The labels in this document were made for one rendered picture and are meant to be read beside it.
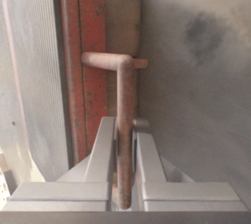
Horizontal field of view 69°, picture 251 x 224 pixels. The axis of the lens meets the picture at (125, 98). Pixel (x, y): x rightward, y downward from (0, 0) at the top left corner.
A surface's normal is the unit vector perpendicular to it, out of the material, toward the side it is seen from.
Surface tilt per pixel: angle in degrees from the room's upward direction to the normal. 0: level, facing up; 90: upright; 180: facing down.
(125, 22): 81
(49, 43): 0
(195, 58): 0
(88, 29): 90
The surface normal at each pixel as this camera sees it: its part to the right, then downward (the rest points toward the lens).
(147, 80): -0.76, 0.18
